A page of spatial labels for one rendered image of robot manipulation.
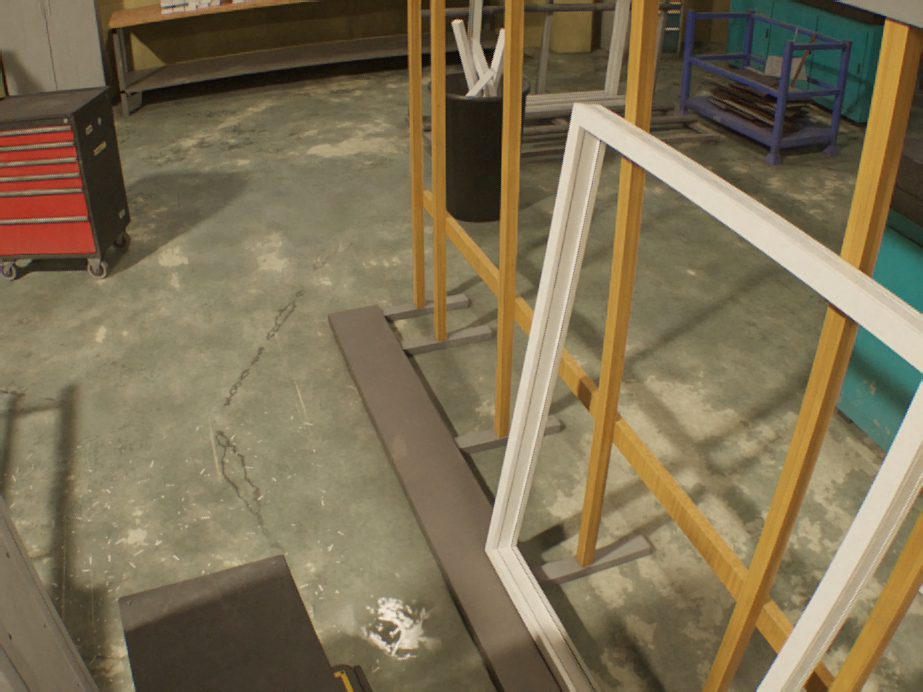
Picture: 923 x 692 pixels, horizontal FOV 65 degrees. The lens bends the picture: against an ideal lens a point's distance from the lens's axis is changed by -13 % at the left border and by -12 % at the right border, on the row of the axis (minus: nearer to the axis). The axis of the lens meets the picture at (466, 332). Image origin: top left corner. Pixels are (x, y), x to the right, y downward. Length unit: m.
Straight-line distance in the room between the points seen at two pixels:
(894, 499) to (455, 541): 1.72
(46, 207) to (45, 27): 3.65
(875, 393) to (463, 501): 1.65
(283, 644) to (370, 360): 2.18
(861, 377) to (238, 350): 2.67
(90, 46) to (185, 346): 4.61
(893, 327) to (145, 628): 1.34
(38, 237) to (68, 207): 0.29
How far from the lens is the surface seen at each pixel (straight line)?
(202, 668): 1.47
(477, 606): 2.51
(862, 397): 3.40
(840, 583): 1.37
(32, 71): 8.08
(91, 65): 8.02
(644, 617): 2.60
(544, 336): 2.14
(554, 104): 6.49
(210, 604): 1.56
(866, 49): 7.72
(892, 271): 3.16
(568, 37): 9.12
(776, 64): 7.07
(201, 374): 3.66
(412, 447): 3.03
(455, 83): 4.97
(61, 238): 4.60
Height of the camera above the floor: 2.01
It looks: 32 degrees down
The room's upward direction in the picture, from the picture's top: straight up
